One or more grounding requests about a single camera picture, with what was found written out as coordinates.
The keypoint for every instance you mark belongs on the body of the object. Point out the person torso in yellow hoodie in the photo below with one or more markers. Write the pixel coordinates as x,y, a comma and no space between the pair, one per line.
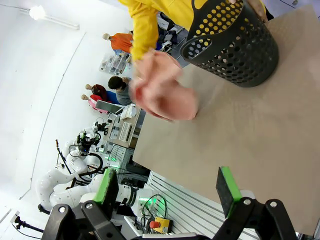
175,12

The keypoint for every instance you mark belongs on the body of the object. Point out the mannequin in dark red top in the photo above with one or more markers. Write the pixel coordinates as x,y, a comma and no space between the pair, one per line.
98,90

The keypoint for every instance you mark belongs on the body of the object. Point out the person left hand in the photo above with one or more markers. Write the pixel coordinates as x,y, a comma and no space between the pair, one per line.
257,7

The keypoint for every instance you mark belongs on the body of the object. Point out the mannequin in orange shirt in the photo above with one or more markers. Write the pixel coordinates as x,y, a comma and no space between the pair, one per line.
121,42

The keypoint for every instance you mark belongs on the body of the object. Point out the grey computer monitor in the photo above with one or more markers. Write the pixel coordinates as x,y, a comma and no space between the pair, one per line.
107,106

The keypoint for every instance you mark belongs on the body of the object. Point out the person right forearm yellow sleeve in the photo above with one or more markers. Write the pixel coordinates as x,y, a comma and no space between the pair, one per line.
143,37

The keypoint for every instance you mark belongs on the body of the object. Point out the thin black tripod stand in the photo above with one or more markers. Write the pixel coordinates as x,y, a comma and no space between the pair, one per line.
61,155

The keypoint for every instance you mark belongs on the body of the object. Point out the yellow emergency stop box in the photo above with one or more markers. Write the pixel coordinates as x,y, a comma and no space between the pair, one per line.
162,223

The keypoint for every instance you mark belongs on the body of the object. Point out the long ceiling light fixture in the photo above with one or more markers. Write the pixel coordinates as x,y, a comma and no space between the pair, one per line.
47,16

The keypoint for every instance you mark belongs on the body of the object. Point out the right gripper black finger with green pad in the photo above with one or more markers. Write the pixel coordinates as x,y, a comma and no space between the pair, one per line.
227,192

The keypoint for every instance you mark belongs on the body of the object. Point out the clear plastic storage boxes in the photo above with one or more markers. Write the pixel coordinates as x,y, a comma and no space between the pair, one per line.
113,65

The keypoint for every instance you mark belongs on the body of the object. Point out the mannequin in bright red top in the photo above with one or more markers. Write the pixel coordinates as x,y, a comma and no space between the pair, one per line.
93,101

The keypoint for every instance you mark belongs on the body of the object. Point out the small white black lab device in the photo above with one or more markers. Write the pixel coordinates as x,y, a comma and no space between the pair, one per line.
101,127

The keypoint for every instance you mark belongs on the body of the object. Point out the black perforated plastic basket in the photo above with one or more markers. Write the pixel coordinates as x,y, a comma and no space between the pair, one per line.
240,57

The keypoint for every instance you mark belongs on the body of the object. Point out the black camera on stand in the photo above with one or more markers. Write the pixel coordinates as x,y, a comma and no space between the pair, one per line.
22,223

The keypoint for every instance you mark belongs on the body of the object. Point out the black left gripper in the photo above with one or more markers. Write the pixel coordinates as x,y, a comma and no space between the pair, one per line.
86,142

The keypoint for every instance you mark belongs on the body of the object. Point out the pink fleece towel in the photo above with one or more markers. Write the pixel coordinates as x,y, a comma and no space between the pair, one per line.
165,95

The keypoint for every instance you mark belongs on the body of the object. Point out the dark-haired person in grey shirt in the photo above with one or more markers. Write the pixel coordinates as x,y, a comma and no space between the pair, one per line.
122,92

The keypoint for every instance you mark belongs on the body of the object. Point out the wooden desk with equipment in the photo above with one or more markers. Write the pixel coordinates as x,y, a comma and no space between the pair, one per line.
125,130

